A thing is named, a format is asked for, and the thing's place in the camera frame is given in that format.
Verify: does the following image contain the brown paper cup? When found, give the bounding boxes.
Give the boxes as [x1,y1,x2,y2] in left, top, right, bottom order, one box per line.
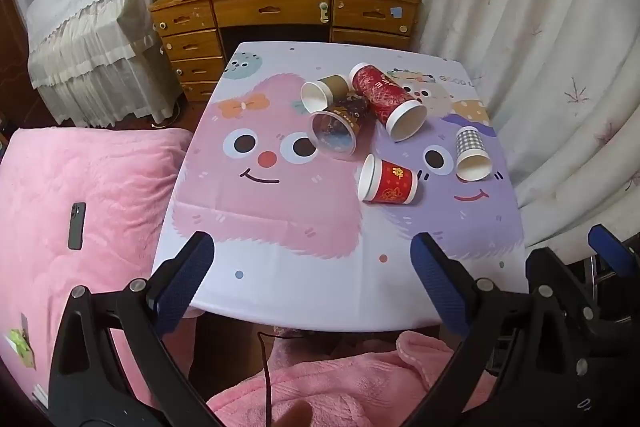
[300,74,353,114]

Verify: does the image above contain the white floral curtain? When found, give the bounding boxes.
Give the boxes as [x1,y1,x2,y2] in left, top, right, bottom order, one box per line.
[402,0,640,260]

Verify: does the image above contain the green paper scrap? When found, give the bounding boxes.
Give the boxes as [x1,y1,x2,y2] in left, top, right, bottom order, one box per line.
[4,314,37,370]

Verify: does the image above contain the clear dark patterned plastic cup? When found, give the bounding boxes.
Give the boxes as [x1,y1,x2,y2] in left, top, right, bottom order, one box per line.
[308,93,372,158]

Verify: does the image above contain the tall red paper cup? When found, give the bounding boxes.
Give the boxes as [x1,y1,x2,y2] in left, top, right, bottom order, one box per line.
[349,63,428,142]

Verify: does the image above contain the pink fleece robe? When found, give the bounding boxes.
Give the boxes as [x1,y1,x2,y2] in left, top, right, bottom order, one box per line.
[207,329,501,427]

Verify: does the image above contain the cartoon printed tablecloth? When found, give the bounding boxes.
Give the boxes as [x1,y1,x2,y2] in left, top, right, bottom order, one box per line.
[150,41,531,333]

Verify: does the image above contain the black cable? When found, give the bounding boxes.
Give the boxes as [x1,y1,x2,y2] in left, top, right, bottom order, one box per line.
[256,331,275,427]

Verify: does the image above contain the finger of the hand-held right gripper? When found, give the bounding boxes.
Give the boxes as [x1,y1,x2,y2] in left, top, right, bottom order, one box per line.
[525,248,608,333]
[587,223,640,280]

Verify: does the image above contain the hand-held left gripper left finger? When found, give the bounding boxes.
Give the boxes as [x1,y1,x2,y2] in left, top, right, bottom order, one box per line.
[47,231,223,427]

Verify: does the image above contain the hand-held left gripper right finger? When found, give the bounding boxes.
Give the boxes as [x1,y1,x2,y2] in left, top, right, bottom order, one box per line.
[400,231,581,427]

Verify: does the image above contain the short red paper cup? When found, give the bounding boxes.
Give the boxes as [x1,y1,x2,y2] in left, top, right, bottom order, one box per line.
[357,154,418,206]

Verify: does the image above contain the white lace covered furniture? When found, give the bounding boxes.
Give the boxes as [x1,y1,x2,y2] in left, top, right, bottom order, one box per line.
[25,0,186,128]

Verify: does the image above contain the checkered paper cup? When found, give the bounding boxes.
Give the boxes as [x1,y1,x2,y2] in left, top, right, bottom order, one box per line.
[455,126,493,182]

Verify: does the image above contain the black smartphone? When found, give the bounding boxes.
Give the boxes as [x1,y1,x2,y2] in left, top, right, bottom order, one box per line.
[67,202,87,251]

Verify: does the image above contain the pink fluffy blanket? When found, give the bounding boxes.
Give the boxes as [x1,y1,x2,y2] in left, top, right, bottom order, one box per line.
[0,127,196,408]

